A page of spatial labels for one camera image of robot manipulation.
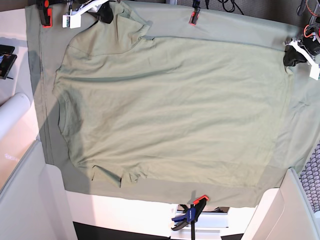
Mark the black mesh chair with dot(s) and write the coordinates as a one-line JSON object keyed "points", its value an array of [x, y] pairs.
{"points": [[310, 179]]}

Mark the red clamp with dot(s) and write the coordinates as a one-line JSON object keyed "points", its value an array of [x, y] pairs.
{"points": [[195, 14], [45, 13]]}

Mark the light green T-shirt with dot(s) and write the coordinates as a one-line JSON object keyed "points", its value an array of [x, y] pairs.
{"points": [[172, 109]]}

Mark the red clamp top middle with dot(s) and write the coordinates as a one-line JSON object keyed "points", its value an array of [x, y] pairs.
{"points": [[195, 14]]}

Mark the blue bar clamp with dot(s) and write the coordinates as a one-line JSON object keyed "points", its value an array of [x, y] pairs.
{"points": [[191, 215]]}

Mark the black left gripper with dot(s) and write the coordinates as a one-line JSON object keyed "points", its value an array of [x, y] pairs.
{"points": [[311, 41]]}

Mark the black phone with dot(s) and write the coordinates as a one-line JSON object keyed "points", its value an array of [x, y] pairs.
{"points": [[7, 60]]}

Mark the red clamp top left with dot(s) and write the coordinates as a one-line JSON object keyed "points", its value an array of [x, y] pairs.
{"points": [[45, 13]]}

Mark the white paper roll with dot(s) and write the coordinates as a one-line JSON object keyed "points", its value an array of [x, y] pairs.
{"points": [[12, 111]]}

